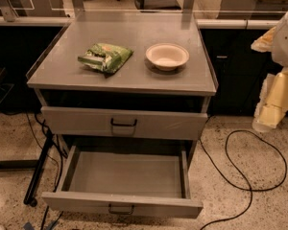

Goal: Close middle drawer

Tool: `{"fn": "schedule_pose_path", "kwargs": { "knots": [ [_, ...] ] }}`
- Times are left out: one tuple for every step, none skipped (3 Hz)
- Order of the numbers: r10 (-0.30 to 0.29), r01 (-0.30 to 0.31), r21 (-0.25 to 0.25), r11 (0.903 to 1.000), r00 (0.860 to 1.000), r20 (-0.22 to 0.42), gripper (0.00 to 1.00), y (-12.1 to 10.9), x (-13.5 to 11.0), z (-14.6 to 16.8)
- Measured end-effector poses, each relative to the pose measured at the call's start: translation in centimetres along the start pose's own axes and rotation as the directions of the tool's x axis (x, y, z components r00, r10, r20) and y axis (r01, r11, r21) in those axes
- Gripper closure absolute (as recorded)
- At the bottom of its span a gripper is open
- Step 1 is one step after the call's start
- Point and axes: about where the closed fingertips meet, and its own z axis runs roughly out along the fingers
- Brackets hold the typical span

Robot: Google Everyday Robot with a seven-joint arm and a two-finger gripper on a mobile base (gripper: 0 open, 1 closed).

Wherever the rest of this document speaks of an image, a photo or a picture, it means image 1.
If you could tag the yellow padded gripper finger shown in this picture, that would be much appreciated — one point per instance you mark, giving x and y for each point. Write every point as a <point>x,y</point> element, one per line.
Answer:
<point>273,103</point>

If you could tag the grey drawer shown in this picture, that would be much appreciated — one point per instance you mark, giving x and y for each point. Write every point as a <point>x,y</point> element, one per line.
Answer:
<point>124,123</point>
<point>146,183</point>

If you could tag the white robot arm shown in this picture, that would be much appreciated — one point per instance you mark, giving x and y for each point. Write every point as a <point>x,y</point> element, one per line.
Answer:
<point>276,42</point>

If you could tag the grey drawer cabinet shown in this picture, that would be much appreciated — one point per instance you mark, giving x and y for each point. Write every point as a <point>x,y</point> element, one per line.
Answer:
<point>61,81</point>

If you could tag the grey top drawer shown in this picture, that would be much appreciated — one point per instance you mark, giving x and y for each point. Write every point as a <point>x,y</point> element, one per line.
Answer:
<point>124,123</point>

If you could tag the white paper bowl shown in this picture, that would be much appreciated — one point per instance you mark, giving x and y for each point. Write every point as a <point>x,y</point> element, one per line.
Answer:
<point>167,56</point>

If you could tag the green snack bag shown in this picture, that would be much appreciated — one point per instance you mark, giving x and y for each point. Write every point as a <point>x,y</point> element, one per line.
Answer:
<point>106,58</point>

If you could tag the black table leg frame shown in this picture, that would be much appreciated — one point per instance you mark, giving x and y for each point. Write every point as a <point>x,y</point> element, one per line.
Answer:
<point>35,165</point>

